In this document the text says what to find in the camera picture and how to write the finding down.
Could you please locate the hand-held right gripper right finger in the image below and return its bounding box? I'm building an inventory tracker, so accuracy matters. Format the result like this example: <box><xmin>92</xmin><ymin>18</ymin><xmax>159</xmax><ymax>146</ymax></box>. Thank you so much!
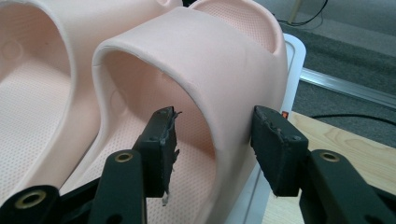
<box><xmin>249</xmin><ymin>105</ymin><xmax>310</xmax><ymax>198</ymax></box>

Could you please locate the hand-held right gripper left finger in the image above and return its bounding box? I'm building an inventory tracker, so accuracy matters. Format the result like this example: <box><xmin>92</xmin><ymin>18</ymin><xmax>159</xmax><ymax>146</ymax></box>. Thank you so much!
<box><xmin>132</xmin><ymin>105</ymin><xmax>182</xmax><ymax>207</ymax></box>

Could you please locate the white shoe rack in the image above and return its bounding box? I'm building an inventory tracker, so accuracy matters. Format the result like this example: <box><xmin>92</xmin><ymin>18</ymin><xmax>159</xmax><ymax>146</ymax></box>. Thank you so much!
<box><xmin>223</xmin><ymin>33</ymin><xmax>308</xmax><ymax>224</ymax></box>

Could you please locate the pink slipper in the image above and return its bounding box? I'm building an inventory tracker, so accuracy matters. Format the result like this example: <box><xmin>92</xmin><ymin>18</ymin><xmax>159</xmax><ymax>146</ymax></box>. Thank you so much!
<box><xmin>59</xmin><ymin>0</ymin><xmax>290</xmax><ymax>224</ymax></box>
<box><xmin>0</xmin><ymin>0</ymin><xmax>185</xmax><ymax>207</ymax></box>

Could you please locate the black floor cable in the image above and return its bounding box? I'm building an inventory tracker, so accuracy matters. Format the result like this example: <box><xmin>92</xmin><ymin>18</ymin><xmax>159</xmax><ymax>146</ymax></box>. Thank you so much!
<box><xmin>310</xmin><ymin>112</ymin><xmax>396</xmax><ymax>128</ymax></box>

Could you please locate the black hanging cable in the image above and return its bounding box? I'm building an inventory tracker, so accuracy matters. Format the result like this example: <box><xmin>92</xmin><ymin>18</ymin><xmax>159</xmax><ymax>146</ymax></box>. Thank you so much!
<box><xmin>276</xmin><ymin>0</ymin><xmax>330</xmax><ymax>28</ymax></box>

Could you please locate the light wooden frame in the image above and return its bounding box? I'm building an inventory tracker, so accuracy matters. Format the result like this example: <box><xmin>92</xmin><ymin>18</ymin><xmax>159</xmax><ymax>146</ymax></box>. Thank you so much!
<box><xmin>287</xmin><ymin>0</ymin><xmax>305</xmax><ymax>25</ymax></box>

